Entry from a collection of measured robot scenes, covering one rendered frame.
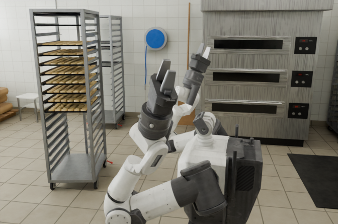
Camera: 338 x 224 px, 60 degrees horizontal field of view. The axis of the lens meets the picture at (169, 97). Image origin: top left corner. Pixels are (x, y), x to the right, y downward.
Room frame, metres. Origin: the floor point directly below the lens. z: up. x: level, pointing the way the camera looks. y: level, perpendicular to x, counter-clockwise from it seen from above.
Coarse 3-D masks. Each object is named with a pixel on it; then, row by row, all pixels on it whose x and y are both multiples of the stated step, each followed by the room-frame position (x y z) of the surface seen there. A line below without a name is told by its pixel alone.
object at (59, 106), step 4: (96, 96) 3.27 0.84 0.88; (92, 100) 3.09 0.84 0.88; (56, 104) 2.92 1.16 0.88; (60, 104) 2.96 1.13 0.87; (64, 104) 2.92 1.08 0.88; (68, 104) 2.92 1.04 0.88; (72, 104) 2.96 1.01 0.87; (76, 104) 2.92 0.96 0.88; (80, 104) 2.92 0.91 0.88; (84, 104) 2.96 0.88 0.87; (52, 108) 2.78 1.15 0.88; (56, 108) 2.84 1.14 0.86; (60, 108) 2.78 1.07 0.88; (64, 108) 2.78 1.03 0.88; (68, 108) 2.81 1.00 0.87; (72, 108) 2.78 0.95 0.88; (76, 108) 2.78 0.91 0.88; (80, 108) 2.80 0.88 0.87; (84, 108) 2.78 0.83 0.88
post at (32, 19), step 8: (32, 16) 2.68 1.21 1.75; (32, 24) 2.68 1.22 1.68; (32, 32) 2.68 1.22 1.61; (32, 40) 2.68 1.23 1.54; (40, 80) 2.70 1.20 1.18; (40, 88) 2.68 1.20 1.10; (40, 96) 2.68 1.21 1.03; (40, 104) 2.68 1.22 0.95; (40, 112) 2.68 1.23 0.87; (48, 152) 2.71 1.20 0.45; (48, 160) 2.69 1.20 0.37; (48, 168) 2.68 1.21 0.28; (48, 176) 2.68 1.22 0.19
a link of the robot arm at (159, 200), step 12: (132, 192) 0.89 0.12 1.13; (144, 192) 0.84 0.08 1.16; (156, 192) 0.82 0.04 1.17; (168, 192) 0.80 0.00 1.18; (132, 204) 0.81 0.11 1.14; (144, 204) 0.80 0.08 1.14; (156, 204) 0.79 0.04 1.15; (168, 204) 0.79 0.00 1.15; (108, 216) 0.76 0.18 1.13; (120, 216) 0.76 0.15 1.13; (132, 216) 0.78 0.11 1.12; (144, 216) 0.79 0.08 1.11; (156, 216) 0.80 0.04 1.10
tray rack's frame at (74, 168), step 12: (36, 12) 2.77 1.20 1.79; (48, 12) 3.06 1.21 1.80; (60, 12) 3.29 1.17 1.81; (72, 12) 2.72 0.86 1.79; (96, 12) 3.19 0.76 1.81; (84, 120) 3.32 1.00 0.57; (84, 132) 3.32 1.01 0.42; (72, 156) 3.24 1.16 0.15; (84, 156) 3.24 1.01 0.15; (96, 156) 3.24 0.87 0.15; (60, 168) 2.94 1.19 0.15; (72, 168) 2.94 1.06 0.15; (84, 168) 2.94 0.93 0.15; (96, 168) 2.94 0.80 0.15; (60, 180) 2.69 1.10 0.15; (72, 180) 2.69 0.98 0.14; (84, 180) 2.69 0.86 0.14; (96, 180) 2.74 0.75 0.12
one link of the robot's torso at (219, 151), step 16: (192, 144) 1.05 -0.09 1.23; (208, 144) 1.03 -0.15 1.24; (224, 144) 1.05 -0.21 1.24; (240, 144) 1.05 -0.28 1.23; (256, 144) 1.05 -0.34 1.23; (192, 160) 0.94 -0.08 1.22; (208, 160) 0.94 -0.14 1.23; (224, 160) 0.93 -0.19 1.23; (240, 160) 0.93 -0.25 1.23; (256, 160) 0.92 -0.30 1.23; (224, 176) 0.91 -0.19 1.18; (240, 176) 0.93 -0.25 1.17; (256, 176) 0.91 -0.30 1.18; (224, 192) 0.90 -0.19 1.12; (240, 192) 0.93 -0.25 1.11; (256, 192) 0.91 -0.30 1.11; (192, 208) 0.95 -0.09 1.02; (224, 208) 0.92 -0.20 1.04; (240, 208) 0.92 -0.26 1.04
